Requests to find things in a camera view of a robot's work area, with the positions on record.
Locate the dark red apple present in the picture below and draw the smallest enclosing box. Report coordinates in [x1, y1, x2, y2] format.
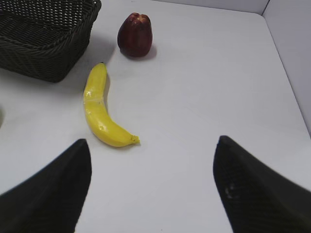
[117, 13, 153, 57]

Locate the yellow banana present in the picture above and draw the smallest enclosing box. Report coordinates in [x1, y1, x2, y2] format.
[83, 63, 140, 148]

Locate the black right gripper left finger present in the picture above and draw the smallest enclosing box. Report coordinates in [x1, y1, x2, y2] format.
[0, 139, 92, 233]

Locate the black woven basket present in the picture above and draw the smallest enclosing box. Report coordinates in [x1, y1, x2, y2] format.
[0, 0, 102, 83]

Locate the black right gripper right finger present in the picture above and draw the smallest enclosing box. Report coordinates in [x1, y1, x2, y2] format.
[213, 135, 311, 233]

